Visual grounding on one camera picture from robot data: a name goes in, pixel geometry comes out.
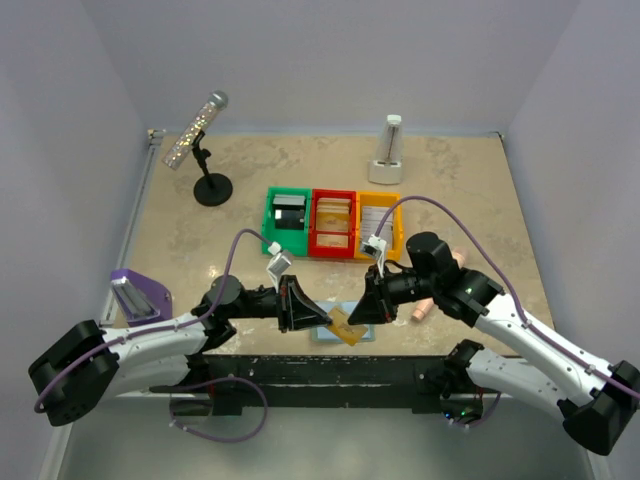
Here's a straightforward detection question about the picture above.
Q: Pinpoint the aluminium frame rail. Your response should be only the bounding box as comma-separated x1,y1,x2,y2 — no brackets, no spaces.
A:
37,128,166,480

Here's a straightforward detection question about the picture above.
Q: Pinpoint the black VIP card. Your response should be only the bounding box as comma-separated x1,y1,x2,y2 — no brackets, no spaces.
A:
274,209,305,230

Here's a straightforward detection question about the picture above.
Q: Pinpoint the glitter silver microphone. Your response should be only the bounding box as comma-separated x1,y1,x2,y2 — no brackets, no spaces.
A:
162,90,229,170

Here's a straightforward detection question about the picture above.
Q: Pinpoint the black microphone stand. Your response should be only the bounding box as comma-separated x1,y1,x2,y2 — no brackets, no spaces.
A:
191,131,233,207

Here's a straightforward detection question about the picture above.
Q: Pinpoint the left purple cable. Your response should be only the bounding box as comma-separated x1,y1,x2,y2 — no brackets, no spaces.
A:
33,228,281,415

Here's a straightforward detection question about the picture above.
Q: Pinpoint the silver cards stack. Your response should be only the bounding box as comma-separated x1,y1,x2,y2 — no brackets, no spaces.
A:
360,205,394,249

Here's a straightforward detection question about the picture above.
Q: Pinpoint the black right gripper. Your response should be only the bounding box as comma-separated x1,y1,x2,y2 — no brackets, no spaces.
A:
348,262,439,326

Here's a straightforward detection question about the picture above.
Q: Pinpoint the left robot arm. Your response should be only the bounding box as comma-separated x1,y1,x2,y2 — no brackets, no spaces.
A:
28,275,331,426

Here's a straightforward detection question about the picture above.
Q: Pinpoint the white metronome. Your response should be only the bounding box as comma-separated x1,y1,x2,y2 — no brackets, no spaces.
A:
368,114,403,185

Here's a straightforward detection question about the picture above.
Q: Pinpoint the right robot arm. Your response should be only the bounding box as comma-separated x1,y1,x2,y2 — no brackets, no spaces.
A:
348,232,639,456

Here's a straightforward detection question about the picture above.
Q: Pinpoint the purple bracket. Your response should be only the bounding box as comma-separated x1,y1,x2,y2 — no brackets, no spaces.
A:
110,268,173,327

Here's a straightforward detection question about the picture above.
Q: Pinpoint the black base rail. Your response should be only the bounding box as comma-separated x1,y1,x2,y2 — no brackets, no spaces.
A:
153,340,496,417

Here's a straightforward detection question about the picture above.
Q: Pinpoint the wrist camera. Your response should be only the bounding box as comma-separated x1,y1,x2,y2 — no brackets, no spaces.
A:
266,242,293,289
360,234,388,276

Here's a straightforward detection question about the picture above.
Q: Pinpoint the gold VIP card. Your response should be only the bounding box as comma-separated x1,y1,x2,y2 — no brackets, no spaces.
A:
327,306,368,346
316,234,349,248

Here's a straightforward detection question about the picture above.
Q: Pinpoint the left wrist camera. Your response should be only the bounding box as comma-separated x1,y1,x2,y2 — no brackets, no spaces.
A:
266,242,293,289

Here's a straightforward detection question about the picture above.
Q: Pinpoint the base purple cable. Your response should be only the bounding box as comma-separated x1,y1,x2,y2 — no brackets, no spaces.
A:
168,374,268,442

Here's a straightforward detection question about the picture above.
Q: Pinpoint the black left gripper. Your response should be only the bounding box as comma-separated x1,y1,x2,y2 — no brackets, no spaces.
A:
226,275,332,335

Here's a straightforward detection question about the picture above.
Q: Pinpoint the teal leather card holder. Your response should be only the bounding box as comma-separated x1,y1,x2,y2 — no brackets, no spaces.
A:
311,301,375,343

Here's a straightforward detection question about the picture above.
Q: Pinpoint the red plastic bin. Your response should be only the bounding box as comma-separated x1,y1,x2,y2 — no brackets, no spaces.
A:
308,189,357,259

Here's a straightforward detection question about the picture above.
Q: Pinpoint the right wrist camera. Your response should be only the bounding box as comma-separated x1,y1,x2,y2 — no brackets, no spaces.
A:
360,234,388,276

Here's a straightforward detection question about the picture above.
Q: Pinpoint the pink microphone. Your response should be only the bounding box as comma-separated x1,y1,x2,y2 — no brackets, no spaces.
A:
410,247,468,323

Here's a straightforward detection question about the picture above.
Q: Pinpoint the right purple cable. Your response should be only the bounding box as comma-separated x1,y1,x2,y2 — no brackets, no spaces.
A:
372,194,640,401

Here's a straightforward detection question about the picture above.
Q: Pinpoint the yellow plastic bin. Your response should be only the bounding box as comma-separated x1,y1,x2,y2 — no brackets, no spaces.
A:
354,191,404,261

